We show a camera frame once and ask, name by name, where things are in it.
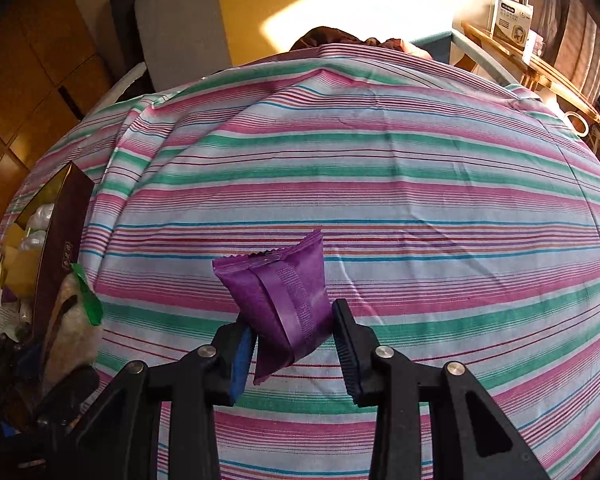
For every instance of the white plastic ball right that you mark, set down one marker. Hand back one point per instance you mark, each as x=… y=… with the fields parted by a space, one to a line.
x=34 y=240

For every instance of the gold storage box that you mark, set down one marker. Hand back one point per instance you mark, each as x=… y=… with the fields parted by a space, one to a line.
x=34 y=277

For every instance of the striped pink green bedspread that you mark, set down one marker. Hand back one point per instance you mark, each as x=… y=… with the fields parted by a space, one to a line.
x=461 y=220

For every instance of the wooden side table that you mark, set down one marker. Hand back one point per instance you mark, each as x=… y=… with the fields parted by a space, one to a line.
x=535 y=71

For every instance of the white product carton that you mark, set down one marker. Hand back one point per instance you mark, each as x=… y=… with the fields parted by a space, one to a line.
x=511 y=21

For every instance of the striped curtain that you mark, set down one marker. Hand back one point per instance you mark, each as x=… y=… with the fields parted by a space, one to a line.
x=572 y=44

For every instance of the brown pillow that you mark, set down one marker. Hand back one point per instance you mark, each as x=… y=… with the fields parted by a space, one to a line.
x=318 y=36

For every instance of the beige medicine box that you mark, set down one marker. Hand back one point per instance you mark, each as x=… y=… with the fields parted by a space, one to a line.
x=9 y=311

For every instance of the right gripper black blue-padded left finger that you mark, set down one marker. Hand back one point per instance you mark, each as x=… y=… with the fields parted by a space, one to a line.
x=118 y=436

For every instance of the purple snack packet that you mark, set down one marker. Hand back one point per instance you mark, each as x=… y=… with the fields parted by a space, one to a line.
x=282 y=295

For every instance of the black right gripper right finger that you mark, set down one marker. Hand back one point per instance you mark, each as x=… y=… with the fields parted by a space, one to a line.
x=471 y=437

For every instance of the black rolled mat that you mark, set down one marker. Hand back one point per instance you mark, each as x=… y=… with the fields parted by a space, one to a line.
x=127 y=33

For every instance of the green-edged cracker packet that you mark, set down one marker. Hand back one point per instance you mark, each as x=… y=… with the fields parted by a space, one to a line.
x=74 y=331

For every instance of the white plastic ball left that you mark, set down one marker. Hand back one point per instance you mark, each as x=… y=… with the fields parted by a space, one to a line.
x=40 y=219

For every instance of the wooden wardrobe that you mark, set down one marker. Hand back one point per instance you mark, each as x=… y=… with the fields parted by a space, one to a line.
x=50 y=76

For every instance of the white plastic ball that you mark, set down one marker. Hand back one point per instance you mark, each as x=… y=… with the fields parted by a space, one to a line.
x=40 y=219
x=34 y=240

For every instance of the grey yellow blue headboard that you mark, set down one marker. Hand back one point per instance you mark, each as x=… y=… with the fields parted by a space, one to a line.
x=184 y=40

